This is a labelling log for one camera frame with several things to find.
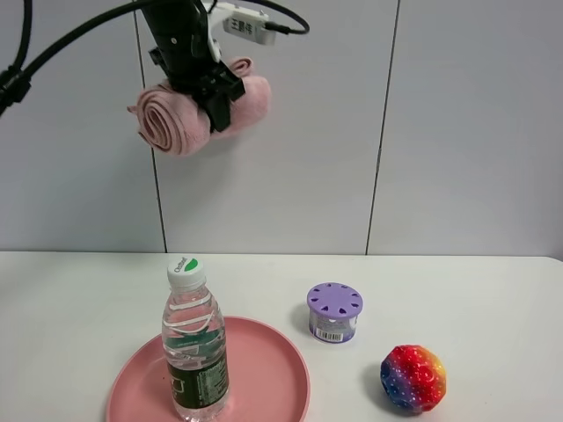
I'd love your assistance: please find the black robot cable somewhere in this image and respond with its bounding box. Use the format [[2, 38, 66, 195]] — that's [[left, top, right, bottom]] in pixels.
[[0, 0, 146, 116]]

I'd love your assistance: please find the pink towel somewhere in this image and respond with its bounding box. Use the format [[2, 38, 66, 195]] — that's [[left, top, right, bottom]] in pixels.
[[127, 57, 272, 156]]

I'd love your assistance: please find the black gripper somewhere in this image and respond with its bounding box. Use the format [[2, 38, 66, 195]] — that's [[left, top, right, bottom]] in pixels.
[[142, 0, 245, 132]]

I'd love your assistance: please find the purple lidded air freshener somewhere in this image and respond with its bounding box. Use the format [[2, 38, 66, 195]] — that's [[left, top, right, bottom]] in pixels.
[[306, 282, 363, 344]]

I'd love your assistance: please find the clear plastic water bottle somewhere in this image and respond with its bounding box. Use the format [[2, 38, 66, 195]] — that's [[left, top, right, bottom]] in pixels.
[[161, 257, 230, 421]]

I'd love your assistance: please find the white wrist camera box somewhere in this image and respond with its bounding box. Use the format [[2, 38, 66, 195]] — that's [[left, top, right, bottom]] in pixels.
[[202, 2, 276, 62]]

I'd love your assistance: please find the rainbow dimpled ball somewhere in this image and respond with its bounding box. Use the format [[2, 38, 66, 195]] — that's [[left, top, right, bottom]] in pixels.
[[380, 345, 447, 413]]

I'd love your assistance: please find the pink round plate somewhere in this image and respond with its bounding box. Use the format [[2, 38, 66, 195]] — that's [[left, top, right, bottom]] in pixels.
[[106, 316, 311, 421]]

